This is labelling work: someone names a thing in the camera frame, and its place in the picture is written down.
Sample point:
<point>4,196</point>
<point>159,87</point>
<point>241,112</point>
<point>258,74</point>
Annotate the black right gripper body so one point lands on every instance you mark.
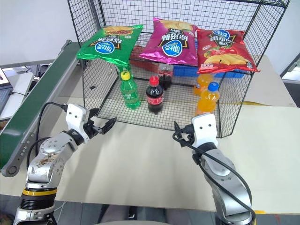
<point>187,133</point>

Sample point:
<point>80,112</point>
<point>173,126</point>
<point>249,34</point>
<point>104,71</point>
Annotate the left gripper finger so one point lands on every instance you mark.
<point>95,112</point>
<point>109,125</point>

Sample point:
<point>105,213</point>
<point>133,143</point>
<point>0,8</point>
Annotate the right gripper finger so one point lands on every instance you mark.
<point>178,127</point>
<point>179,138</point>

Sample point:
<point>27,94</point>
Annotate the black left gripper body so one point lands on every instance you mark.
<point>90,130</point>

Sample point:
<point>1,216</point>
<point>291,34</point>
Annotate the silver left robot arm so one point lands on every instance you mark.
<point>44,164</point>

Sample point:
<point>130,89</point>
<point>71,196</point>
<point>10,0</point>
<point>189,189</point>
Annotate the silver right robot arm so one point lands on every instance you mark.
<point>225,178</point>

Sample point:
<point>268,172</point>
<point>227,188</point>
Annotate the green conveyor belt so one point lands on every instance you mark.
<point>39,93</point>

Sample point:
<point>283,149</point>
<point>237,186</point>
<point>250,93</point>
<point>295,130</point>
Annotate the green soda bottle yellow cap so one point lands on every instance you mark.
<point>130,93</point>

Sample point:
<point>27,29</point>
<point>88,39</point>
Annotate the orange soda bottle blue cap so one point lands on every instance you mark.
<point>201,83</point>
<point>207,100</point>

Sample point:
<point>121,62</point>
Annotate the cola bottle red cap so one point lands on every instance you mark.
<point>154,96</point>
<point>166,77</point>

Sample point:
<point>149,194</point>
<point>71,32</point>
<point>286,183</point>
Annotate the blue plastic crate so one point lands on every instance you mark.
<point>185,71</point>

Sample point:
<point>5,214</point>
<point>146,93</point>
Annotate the green chips bag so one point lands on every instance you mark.
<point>110,45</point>

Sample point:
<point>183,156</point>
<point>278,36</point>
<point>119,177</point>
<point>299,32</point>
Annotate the red plastic crate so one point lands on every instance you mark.
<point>140,57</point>

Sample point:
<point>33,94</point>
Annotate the yellow tape strip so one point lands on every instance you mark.
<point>254,103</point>

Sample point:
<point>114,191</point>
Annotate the grey laptop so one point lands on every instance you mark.
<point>16,93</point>

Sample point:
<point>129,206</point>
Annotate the magenta chips bag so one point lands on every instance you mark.
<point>171,44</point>

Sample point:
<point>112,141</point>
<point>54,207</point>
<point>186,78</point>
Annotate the red chips bag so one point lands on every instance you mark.
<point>222,51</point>

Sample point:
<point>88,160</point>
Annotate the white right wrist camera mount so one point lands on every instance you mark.
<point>205,129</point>

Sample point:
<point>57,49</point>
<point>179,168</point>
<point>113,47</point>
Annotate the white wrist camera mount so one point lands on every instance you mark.
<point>75,116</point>
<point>205,129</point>

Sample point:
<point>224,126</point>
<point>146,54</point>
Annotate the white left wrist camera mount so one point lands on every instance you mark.
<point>75,116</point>

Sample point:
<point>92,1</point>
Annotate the dark metal frame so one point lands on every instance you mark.
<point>291,65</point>

